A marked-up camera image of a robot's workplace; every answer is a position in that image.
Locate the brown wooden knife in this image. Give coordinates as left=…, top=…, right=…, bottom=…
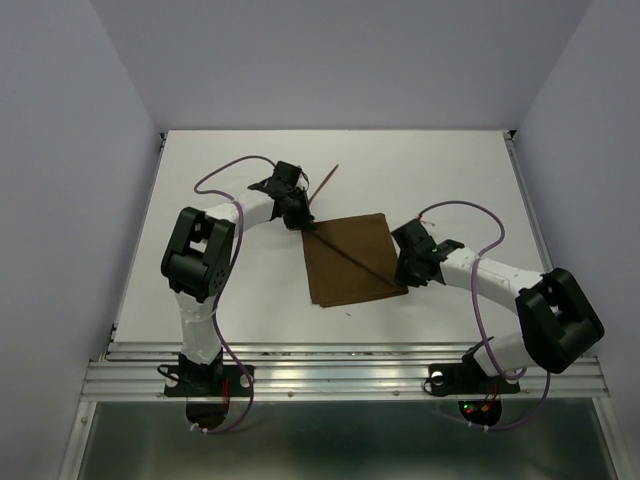
left=309, top=164, right=339, bottom=205

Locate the brown cloth napkin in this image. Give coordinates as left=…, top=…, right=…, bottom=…
left=302, top=213, right=408, bottom=308

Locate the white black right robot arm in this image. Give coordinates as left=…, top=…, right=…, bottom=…
left=392, top=219, right=605, bottom=393

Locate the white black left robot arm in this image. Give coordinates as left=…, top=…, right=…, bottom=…
left=158, top=162, right=315, bottom=397

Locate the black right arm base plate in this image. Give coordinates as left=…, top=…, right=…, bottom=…
left=423, top=363, right=520, bottom=397

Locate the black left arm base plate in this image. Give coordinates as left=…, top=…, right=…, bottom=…
left=158, top=364, right=251, bottom=400

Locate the aluminium rail frame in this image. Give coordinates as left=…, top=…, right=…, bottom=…
left=61, top=130, right=628, bottom=479

